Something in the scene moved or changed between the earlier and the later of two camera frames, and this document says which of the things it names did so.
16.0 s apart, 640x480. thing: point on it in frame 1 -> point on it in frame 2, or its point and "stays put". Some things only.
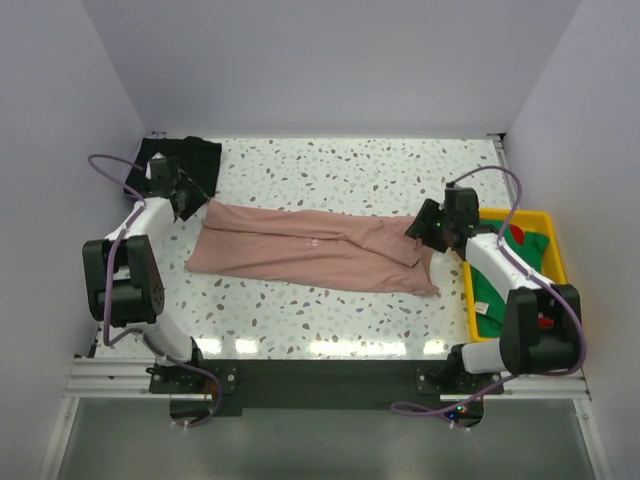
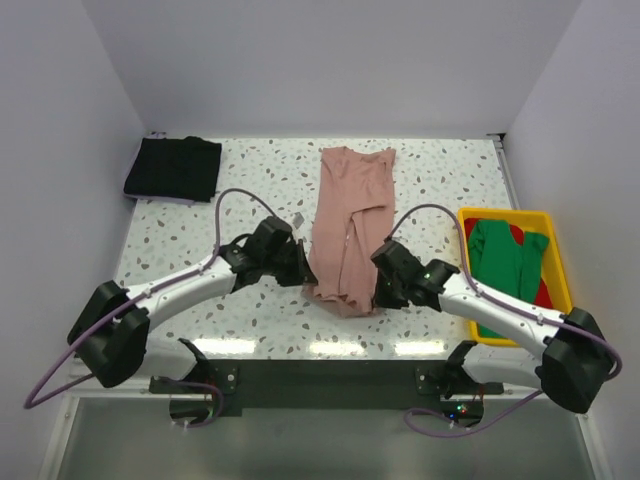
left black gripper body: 194,198 -> 286,266
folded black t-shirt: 199,159 stays put
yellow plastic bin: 552,266 stays put
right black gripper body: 430,225 -> 388,293
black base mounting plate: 326,384 stays put
